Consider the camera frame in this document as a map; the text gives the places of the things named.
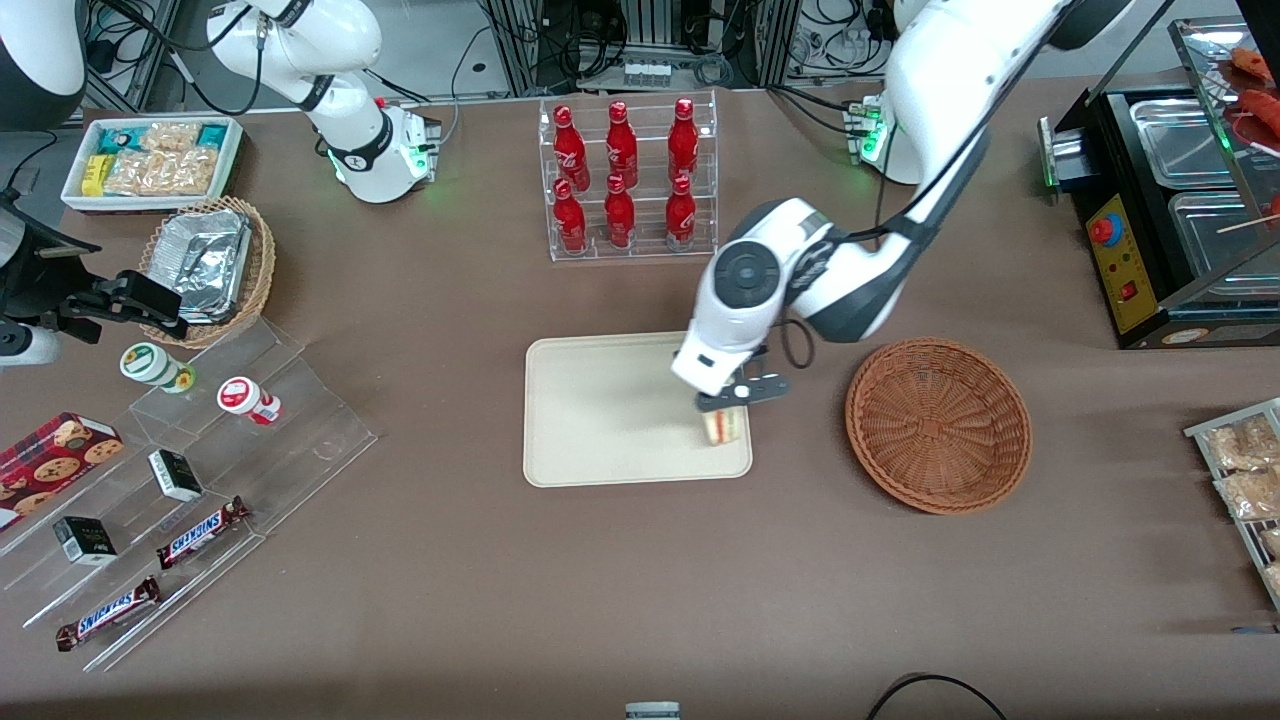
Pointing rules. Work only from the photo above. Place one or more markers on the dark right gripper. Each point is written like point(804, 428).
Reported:
point(62, 305)

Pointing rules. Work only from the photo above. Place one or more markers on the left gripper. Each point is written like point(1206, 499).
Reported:
point(761, 350)

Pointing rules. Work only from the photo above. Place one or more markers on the triangular sandwich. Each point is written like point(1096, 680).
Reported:
point(725, 428)

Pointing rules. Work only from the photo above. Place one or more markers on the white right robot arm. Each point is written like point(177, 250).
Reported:
point(330, 40)

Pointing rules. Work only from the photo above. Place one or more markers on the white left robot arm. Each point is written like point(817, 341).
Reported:
point(940, 80)

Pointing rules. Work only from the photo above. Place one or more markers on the cream rectangular tray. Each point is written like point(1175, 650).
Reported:
point(610, 420)

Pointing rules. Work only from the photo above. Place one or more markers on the light oval wicker basket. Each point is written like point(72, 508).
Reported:
point(262, 270)

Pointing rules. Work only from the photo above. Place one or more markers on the brown round wicker basket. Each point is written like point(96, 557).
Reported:
point(940, 425)

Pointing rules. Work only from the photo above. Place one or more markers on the green cap yoghurt bottle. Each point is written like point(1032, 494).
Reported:
point(150, 364)

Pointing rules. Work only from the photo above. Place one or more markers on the silver foil containers stack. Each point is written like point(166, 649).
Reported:
point(205, 265)

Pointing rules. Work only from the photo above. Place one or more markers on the yellow snack pack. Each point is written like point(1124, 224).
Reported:
point(95, 175)

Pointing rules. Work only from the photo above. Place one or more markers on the large clear cracker bag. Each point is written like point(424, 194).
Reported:
point(165, 172)

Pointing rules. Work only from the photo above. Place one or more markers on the red cap yoghurt bottle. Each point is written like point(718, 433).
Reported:
point(243, 397)

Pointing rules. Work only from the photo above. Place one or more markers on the teal snack pack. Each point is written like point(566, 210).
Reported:
point(211, 135)
point(120, 140)

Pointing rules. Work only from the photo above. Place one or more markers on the red plaid cookie box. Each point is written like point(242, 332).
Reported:
point(55, 460)

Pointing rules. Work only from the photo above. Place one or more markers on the clear acrylic bottle rack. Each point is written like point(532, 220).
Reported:
point(645, 250)

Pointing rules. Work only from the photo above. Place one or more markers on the small clear cracker bag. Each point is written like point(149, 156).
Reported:
point(170, 136)

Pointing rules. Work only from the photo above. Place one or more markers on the small black box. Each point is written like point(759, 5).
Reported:
point(85, 540)
point(175, 475)

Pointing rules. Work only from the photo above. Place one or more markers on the red cola bottle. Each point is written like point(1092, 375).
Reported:
point(680, 218)
point(621, 148)
point(570, 222)
point(570, 150)
point(619, 218)
point(683, 145)

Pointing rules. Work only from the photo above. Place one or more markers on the white rectangular snack bin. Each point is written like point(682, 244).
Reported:
point(232, 150)

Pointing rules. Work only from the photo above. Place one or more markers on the clear acrylic stepped display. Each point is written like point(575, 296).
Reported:
point(300, 450)

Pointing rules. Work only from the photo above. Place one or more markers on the Snickers chocolate bar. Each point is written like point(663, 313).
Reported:
point(200, 533)
point(108, 613)

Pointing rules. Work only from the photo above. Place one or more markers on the small grey device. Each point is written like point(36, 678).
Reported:
point(652, 711)

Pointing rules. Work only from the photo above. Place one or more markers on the black food warmer machine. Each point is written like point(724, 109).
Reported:
point(1125, 270)

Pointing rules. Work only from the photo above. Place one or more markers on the steel warmer pan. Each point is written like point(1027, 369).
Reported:
point(1185, 145)
point(1215, 245)

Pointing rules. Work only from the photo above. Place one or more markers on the clear fried snack bag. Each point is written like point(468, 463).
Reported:
point(1272, 542)
point(1274, 578)
point(1245, 445)
point(1250, 493)

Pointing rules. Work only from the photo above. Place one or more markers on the red sausage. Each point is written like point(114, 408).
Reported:
point(1252, 62)
point(1262, 105)

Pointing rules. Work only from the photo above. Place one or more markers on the aluminium frame equipment rack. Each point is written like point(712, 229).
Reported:
point(650, 30)

